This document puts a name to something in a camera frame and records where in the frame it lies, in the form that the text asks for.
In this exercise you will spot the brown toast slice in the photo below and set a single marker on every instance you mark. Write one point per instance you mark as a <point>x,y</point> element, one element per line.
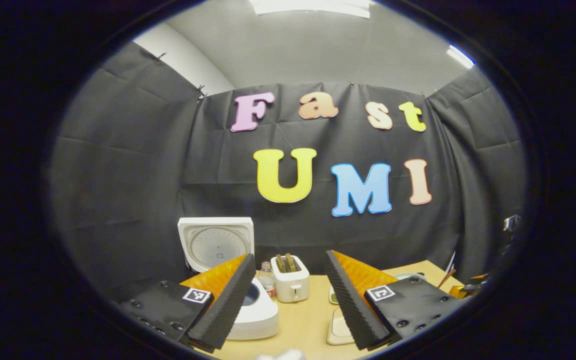
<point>280,262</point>
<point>291,261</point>

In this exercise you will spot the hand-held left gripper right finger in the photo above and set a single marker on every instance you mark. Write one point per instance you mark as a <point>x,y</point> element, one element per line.
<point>360,310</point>

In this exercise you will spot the white rice cooker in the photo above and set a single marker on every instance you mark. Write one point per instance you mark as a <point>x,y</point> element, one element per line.
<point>215,245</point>

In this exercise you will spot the black backdrop cloth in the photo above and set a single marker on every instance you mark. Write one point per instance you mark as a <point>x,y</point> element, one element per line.
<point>168,165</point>

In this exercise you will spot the large ceiling light panel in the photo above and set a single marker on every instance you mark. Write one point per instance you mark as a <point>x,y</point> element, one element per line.
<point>313,7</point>

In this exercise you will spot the clear box of rice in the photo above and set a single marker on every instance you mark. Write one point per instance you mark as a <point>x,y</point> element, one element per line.
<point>339,330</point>

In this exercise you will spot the white toaster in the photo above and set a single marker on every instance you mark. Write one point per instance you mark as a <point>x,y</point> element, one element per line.
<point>290,290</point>

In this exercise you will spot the white divided bean dish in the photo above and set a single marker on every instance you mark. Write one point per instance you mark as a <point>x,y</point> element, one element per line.
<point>333,297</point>

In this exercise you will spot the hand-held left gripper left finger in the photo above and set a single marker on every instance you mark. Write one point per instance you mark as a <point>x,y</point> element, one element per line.
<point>213,315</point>

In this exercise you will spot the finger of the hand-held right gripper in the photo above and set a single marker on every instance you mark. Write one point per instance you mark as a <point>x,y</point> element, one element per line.
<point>473,287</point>

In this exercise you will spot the clear plastic water bottle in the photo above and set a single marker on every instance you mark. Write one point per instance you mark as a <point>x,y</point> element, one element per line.
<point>268,282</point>

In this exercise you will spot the small ceiling light panel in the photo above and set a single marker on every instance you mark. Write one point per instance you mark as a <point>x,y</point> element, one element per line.
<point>460,56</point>

